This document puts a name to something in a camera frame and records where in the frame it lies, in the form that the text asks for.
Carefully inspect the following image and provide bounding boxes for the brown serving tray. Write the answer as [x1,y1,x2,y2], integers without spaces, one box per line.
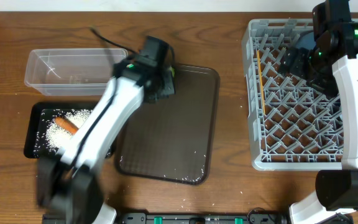
[114,65,220,185]

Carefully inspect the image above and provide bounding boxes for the black waste tray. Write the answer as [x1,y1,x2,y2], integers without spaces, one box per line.
[23,101,117,160]

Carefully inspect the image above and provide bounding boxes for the orange carrot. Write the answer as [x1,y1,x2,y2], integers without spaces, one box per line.
[54,117,78,135]

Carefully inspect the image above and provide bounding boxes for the dark blue plate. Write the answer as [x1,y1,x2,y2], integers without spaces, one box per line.
[295,31,316,50]

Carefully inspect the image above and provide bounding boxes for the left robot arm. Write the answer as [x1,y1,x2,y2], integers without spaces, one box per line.
[36,59,175,223]

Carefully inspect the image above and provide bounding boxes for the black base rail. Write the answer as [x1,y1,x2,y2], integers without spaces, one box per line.
[113,211,290,224]

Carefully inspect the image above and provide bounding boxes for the grey dishwasher rack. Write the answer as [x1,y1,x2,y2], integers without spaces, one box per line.
[242,19,344,170]

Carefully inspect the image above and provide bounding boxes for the pile of white rice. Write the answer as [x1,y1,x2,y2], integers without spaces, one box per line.
[31,109,93,158]

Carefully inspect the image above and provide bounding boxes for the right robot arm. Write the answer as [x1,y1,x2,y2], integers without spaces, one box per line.
[278,0,358,223]

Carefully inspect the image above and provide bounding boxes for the clear plastic bin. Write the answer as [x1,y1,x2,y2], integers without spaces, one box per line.
[24,48,128,96]

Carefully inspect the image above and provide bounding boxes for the green snack wrapper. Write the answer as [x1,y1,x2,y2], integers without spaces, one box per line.
[170,66,175,78]

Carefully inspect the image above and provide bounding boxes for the wooden chopstick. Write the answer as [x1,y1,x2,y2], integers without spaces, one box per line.
[256,50,265,115]

